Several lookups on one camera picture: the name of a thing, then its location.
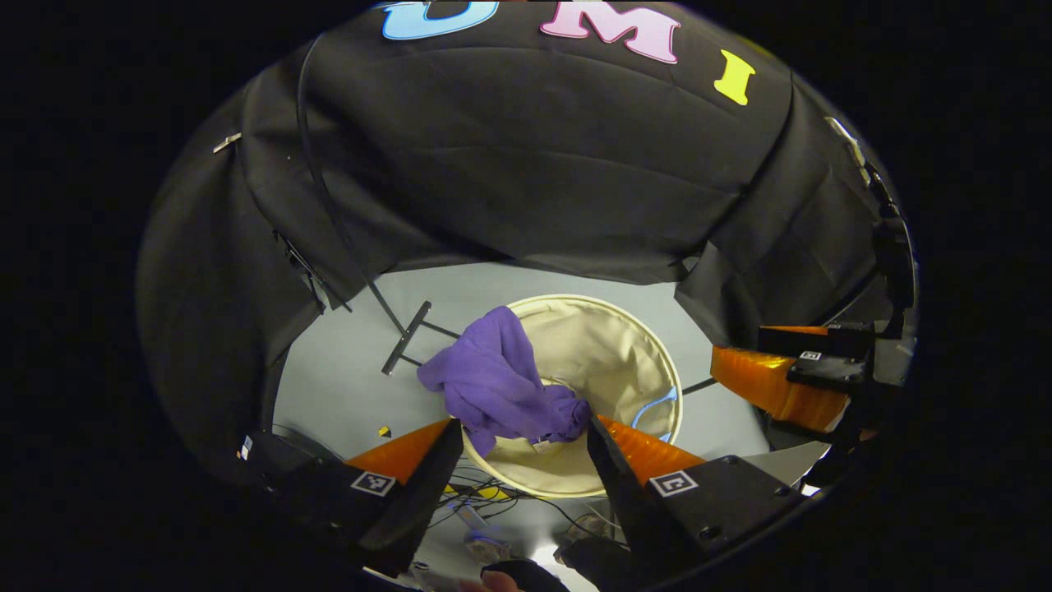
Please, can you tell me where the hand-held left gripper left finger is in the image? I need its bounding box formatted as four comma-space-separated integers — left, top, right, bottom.
242, 418, 465, 576

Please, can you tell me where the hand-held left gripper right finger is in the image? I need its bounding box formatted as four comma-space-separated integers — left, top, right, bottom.
585, 414, 810, 576

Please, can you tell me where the purple ribbed shirt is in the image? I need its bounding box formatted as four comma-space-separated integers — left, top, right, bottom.
417, 306, 594, 458

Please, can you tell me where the cream round laundry hamper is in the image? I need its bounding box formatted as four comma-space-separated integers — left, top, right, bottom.
460, 294, 685, 500

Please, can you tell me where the black clothes rack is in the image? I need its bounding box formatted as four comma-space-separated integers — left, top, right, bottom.
296, 33, 720, 395

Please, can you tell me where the person's dark shoe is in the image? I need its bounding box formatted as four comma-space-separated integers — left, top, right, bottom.
555, 536, 634, 589

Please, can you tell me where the black backdrop cloth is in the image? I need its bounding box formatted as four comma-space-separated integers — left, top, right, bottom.
136, 0, 913, 486

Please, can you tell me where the black floor cable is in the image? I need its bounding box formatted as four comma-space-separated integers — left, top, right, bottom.
444, 469, 625, 543

